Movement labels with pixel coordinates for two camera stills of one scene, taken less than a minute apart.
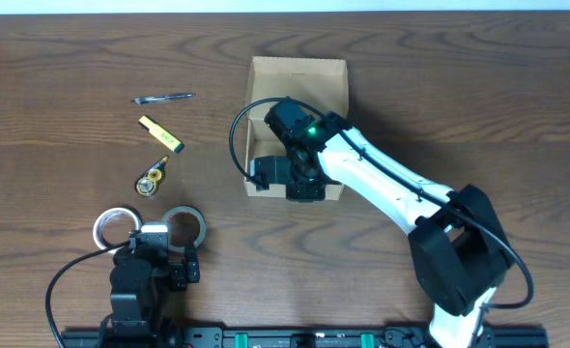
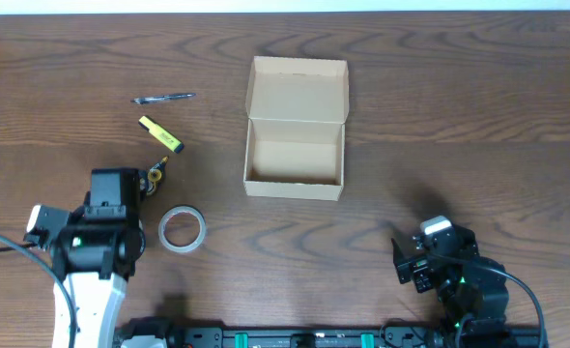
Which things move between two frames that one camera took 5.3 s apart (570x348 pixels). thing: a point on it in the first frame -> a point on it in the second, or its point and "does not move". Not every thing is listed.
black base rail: (298, 337) does not move
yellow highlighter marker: (161, 135) does not move
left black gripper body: (184, 272) -> (136, 215)
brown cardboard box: (320, 81) does not move
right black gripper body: (305, 187) -> (423, 278)
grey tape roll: (201, 220) does not move
